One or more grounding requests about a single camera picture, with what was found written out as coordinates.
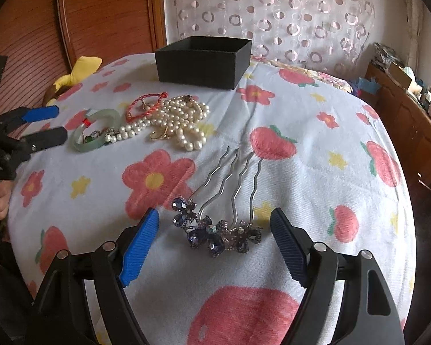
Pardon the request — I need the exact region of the patterned pillow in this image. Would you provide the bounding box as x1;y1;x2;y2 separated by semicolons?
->
251;55;360;95

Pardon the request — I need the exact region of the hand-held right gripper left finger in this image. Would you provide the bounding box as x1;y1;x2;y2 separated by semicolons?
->
24;207;161;345

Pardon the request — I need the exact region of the yellow plush toy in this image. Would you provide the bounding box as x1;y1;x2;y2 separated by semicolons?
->
45;56;103;107

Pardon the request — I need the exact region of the white pearl necklace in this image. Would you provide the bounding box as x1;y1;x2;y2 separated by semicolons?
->
104;94;211;152

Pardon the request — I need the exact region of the clutter on cabinet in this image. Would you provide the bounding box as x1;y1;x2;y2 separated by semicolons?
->
372;42;431;127

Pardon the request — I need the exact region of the green jade bangle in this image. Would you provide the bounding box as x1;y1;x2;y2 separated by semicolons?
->
71;108;122;152

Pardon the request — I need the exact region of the floral printed blanket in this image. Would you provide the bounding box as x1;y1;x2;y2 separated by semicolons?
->
6;53;418;345

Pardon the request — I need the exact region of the gold pendant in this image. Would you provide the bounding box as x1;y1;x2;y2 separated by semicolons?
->
149;126;174;141

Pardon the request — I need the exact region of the jewelled silver hair comb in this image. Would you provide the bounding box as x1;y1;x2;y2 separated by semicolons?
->
170;146;265;258

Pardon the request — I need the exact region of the sheer circle-patterned curtain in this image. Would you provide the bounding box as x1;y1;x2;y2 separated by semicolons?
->
163;0;412;77

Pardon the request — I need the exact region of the black square box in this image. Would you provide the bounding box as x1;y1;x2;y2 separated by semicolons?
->
154;36;253;91

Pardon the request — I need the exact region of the wooden headboard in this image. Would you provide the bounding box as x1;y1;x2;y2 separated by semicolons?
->
0;0;168;130

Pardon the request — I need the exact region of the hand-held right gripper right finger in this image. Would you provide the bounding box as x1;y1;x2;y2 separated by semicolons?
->
270;207;407;345

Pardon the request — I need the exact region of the red braided bracelet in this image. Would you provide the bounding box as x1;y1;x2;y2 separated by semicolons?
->
125;92;170;123

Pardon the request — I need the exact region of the wooden cabinet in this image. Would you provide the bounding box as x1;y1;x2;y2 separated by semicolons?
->
359;61;431;202

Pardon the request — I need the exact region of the small green stone ring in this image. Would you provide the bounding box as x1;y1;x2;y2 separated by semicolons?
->
83;130;107;145

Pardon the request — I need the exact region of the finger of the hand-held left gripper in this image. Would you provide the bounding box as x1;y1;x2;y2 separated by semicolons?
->
8;126;68;152
0;105;60;132

